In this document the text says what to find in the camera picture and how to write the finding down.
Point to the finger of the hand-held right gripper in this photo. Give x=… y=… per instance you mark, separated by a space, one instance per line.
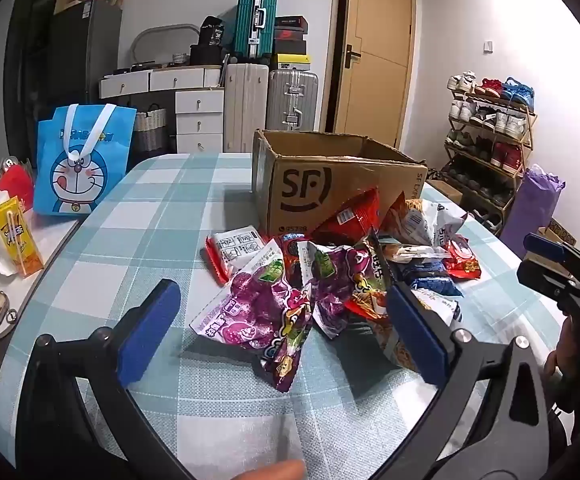
x=544 y=280
x=544 y=246

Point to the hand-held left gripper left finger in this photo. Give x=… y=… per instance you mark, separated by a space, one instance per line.
x=147 y=332

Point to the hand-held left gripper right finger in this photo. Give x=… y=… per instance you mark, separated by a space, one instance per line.
x=417 y=335

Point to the blue snack packet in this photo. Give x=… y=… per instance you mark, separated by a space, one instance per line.
x=432 y=282

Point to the pile of mixed snack packets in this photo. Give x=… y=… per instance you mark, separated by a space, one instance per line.
x=270 y=300

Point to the brown cardboard box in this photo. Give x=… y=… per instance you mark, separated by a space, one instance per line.
x=300 y=190

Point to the person's right hand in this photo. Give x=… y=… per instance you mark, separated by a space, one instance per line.
x=553 y=362

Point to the person's left hand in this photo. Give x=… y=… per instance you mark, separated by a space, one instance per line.
x=275 y=471

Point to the small cardboard box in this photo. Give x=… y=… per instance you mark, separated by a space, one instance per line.
x=562 y=232

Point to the purple bag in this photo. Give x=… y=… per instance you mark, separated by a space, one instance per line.
x=532 y=210

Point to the wooden shoe rack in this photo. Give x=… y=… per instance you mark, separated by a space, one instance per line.
x=529 y=135

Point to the rows of racked shoes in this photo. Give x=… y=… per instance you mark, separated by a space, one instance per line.
x=489 y=125

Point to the yellow drink carton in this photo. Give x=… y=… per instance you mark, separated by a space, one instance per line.
x=17 y=240

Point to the blue cartoon tote bag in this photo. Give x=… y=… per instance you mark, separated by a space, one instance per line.
x=87 y=170

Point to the red pouch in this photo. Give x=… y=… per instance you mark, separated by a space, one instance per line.
x=17 y=182

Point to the woven laundry basket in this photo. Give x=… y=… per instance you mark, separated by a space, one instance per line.
x=151 y=127

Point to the white drawer unit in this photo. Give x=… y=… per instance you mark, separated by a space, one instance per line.
x=200 y=125

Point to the wooden door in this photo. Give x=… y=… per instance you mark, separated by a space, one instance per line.
x=379 y=90

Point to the beige suitcase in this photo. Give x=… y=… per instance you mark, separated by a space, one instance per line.
x=245 y=107

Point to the white vanity desk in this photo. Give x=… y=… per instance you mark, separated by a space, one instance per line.
x=135 y=82

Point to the silver suitcase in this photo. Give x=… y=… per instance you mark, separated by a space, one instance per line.
x=292 y=100

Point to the grey refrigerator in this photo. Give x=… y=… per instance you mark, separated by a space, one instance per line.
x=87 y=60

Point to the grey arched mirror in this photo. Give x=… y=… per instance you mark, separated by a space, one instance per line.
x=142 y=40

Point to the black wardrobe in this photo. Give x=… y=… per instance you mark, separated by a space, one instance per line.
x=30 y=60

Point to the yellow and black shoebox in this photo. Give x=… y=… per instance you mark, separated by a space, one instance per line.
x=292 y=62

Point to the black printed bag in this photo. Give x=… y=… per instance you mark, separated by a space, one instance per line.
x=213 y=30

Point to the plain black shoebox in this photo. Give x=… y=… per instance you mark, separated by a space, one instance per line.
x=291 y=47

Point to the black shoebox with red logo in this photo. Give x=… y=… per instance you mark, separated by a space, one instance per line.
x=290 y=35

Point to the teal suitcase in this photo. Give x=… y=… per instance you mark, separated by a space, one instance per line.
x=255 y=20

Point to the white light switch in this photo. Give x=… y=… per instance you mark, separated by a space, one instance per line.
x=488 y=46

